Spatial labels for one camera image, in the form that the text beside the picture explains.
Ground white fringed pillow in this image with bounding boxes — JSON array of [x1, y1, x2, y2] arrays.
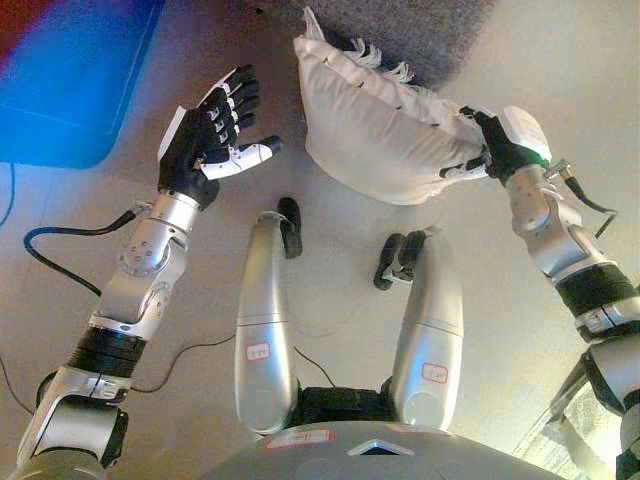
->
[[292, 6, 490, 206]]

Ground grey robot torso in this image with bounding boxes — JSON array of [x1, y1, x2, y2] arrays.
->
[[199, 386, 581, 480]]

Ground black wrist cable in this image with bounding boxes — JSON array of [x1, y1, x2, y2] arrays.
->
[[563, 175, 619, 240], [22, 209, 138, 298]]

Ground silver robot leg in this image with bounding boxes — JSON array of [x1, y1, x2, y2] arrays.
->
[[233, 210, 301, 435], [388, 226, 465, 432]]

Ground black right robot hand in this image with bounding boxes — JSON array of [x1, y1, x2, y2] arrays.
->
[[438, 104, 553, 188]]

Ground grey shaggy rug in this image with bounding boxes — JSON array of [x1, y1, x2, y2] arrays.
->
[[227, 0, 496, 92]]

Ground blue cable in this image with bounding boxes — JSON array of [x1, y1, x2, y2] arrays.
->
[[0, 162, 17, 229]]

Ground black left robot foot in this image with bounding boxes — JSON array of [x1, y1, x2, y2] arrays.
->
[[277, 197, 304, 260]]

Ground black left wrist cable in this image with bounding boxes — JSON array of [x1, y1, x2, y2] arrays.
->
[[22, 209, 138, 298]]

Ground silver right robot leg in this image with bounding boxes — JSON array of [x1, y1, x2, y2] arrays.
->
[[388, 226, 465, 432]]

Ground black right robot foot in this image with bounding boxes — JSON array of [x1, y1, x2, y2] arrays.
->
[[373, 228, 429, 291]]

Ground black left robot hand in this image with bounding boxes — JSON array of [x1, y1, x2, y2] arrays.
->
[[156, 64, 284, 212]]

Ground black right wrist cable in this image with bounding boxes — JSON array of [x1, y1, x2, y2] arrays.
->
[[563, 175, 619, 240]]

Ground black robot foot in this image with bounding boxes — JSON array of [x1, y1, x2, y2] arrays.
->
[[373, 228, 429, 291], [277, 197, 304, 260]]

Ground silver left robot leg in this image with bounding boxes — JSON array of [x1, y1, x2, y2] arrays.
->
[[233, 210, 301, 435]]

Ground blue plastic container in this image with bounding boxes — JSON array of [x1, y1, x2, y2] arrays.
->
[[0, 0, 167, 170]]

